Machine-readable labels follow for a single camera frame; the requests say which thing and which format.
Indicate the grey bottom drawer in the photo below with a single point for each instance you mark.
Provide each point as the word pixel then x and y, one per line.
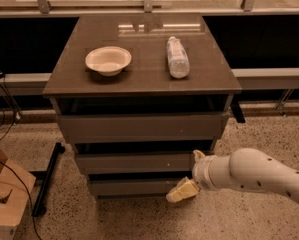
pixel 132 187

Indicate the white paper bowl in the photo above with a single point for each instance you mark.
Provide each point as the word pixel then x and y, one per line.
pixel 108 61

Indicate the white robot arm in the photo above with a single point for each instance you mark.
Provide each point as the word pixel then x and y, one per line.
pixel 246 169

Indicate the grey drawer cabinet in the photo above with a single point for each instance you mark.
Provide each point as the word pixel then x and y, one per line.
pixel 145 86

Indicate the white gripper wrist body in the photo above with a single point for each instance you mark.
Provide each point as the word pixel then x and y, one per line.
pixel 200 173

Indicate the grey top drawer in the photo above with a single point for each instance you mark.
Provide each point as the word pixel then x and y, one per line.
pixel 141 128

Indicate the black metal stand leg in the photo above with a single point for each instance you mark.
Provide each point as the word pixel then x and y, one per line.
pixel 45 177

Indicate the clear plastic water bottle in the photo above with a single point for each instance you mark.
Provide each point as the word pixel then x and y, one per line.
pixel 178 62

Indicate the cardboard box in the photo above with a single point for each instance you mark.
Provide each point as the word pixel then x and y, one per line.
pixel 16 184

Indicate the grey drawer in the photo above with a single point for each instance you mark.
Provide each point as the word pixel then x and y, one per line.
pixel 135 163
pixel 132 187
pixel 141 128

